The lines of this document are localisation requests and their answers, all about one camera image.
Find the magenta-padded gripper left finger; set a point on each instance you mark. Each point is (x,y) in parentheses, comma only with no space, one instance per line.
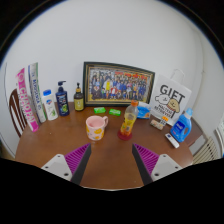
(76,158)

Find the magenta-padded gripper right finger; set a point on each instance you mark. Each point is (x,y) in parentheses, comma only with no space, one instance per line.
(148,159)

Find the orange-capped clear drink bottle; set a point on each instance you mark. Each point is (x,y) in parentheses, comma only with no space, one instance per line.
(128,121)

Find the white remote control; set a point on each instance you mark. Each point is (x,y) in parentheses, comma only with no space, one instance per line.
(172,140)

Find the pink patterned mug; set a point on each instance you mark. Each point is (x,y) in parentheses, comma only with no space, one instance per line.
(95,128)

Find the patterned snack packet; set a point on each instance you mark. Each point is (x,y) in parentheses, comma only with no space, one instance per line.
(156,124)

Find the small puzzle cube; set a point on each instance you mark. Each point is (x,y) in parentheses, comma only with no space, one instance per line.
(164,120)

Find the blue detergent bottle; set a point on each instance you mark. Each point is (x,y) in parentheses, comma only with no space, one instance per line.
(180,128)

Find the blue tissue pack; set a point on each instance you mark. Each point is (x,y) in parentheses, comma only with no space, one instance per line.
(144,112)

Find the green soap bar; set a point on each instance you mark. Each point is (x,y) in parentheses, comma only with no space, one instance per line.
(115,112)
(99,110)

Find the white bottle with blue cap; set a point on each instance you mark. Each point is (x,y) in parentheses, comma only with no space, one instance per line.
(50,108)

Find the dark blue pump bottle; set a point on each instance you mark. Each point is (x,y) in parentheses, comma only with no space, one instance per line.
(62,103)

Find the brown pump bottle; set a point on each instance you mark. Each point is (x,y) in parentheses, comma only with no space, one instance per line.
(79,101)

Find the white radiator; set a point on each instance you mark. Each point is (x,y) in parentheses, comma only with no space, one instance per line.
(210,151)

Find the white printed paper gift bag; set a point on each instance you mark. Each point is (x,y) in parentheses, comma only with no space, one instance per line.
(170,100)

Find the pink toothpaste box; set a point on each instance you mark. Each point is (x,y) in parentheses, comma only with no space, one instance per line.
(26,103)

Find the brown wooden chair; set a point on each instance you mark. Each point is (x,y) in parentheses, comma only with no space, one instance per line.
(16,113)

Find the framed group photo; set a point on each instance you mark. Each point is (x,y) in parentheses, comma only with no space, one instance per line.
(118,85)

